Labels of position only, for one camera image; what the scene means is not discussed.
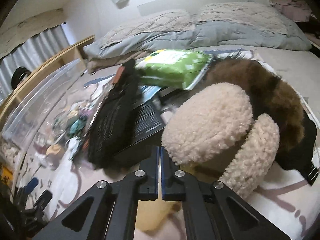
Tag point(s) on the pale yellow object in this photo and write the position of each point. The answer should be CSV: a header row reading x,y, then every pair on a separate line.
x,y
150,215

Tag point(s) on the grey duvet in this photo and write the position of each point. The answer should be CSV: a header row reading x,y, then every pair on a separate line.
x,y
225,35

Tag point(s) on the pink clothes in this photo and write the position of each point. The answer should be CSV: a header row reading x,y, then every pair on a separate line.
x,y
295,10

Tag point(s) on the blue printed leaflet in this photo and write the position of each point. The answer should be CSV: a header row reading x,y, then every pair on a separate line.
x,y
150,92

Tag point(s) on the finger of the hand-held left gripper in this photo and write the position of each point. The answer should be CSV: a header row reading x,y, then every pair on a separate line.
x,y
31,183
43,197

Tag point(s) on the grey curtain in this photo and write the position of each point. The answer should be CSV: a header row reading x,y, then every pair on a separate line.
x,y
37,50

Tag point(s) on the beige textured pillow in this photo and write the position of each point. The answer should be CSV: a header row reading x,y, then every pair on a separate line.
x,y
237,12
155,25

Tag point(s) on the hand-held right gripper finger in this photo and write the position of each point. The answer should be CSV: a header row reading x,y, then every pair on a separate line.
x,y
162,175
157,175

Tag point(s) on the black visor cap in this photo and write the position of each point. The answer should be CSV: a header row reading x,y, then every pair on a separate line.
x,y
18,77

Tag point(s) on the black stitched glove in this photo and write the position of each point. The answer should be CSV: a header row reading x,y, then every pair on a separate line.
x,y
112,120

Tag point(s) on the beige fleece hat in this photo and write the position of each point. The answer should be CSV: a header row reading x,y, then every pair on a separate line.
x,y
210,125

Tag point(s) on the green wet wipes pack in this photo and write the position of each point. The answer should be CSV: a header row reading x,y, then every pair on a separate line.
x,y
170,70

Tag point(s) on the brown leather wallet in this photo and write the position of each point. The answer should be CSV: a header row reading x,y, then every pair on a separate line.
x,y
117,76

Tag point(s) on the grey headboard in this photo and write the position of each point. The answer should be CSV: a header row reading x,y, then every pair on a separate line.
x,y
175,3

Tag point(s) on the brown fur hat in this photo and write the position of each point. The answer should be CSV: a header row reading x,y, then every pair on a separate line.
x,y
275,92

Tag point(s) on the black flat case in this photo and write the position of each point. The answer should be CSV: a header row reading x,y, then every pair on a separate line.
x,y
147,122

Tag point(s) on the yellow printed bag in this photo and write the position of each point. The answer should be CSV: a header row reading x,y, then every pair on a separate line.
x,y
5,177

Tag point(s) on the teal face mask pack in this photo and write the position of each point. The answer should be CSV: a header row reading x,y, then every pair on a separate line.
x,y
77,127

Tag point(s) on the white doll in case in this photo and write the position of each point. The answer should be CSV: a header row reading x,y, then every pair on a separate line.
x,y
8,152

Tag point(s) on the beige printed valance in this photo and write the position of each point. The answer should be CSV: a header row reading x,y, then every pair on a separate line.
x,y
30,22

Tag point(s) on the wooden shelf unit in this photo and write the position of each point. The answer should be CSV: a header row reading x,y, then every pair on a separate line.
x,y
72,48

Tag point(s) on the clear plastic storage bin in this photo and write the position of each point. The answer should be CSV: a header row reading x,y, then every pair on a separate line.
x,y
37,97

